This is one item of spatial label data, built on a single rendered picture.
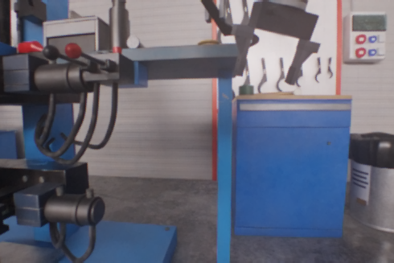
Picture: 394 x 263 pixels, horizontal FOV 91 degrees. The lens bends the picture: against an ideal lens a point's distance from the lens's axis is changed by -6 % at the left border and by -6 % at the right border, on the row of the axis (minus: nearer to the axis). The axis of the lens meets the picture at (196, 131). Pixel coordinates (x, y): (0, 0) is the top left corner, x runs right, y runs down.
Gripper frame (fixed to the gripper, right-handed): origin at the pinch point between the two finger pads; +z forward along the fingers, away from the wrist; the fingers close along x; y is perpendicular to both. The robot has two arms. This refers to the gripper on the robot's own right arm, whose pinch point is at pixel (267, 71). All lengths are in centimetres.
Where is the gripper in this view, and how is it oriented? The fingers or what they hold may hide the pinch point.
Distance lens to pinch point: 51.5
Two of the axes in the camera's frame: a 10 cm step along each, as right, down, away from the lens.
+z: -1.8, 8.8, 4.5
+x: 9.8, 0.9, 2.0
